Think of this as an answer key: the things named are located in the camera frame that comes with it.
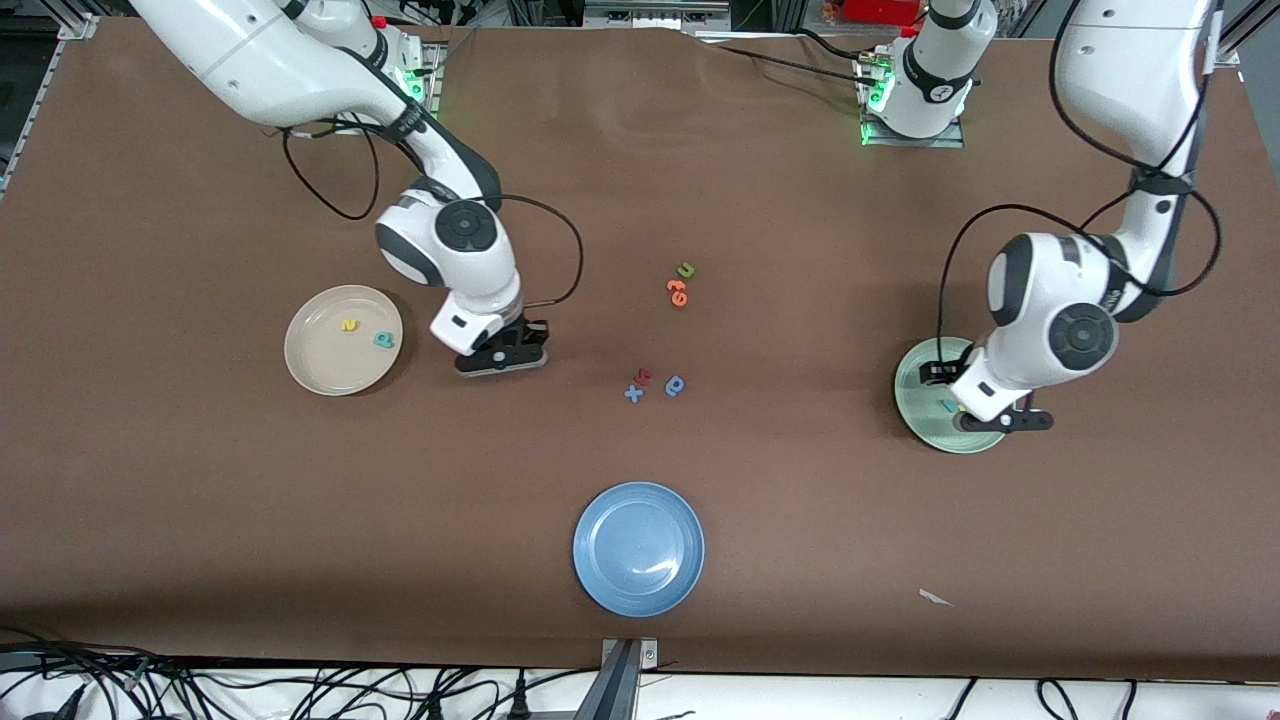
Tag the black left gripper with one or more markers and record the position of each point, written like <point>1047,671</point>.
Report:
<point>938,373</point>

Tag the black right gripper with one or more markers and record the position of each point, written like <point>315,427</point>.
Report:
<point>533,330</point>

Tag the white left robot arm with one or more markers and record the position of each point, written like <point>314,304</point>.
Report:
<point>1130,60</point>

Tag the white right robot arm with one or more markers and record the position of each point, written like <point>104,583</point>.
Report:
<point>280,60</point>

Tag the orange letters pair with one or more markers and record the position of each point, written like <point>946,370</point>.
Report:
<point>677,292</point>

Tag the green plate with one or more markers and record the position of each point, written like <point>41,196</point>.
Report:
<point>918,420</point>

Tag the blue letter a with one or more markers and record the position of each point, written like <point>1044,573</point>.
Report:
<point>675,386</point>

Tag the beige brown plate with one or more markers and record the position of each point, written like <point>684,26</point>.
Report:
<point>330,365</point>

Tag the white paper scrap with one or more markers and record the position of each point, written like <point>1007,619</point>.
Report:
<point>933,597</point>

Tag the blue plate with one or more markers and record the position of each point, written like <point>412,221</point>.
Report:
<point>638,550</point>

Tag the grey metal equipment box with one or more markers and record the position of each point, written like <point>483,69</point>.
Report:
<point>650,15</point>

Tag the red box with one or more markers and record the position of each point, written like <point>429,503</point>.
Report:
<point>880,10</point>

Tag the black power plug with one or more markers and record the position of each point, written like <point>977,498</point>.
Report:
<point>435,710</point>
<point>518,702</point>

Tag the dark aluminium pole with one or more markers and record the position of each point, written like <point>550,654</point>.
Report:
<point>612,695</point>

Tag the brown table cover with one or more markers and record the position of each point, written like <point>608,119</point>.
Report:
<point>200,500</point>

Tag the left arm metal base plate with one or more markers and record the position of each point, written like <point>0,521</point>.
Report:
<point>880,140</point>

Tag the silver pole bracket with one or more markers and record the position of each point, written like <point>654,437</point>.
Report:
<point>650,655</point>

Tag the aluminium frame profile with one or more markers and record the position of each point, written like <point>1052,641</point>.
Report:
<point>1235,45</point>
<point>78,27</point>

